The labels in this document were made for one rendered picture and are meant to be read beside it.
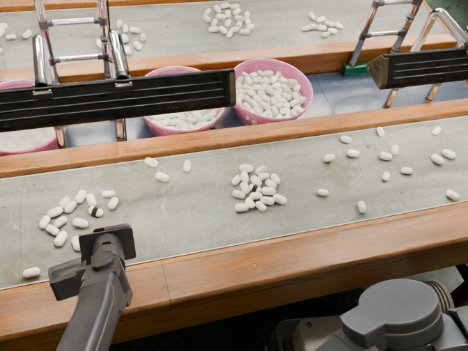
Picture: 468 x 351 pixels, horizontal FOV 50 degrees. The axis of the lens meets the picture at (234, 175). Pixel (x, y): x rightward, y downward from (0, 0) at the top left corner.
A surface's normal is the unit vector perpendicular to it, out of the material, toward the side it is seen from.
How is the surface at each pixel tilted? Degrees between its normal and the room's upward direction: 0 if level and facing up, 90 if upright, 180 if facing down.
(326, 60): 90
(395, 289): 41
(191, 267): 0
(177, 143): 0
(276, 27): 0
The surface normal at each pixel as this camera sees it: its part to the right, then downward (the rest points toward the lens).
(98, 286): -0.18, -0.83
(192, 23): 0.13, -0.60
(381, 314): -0.25, -0.92
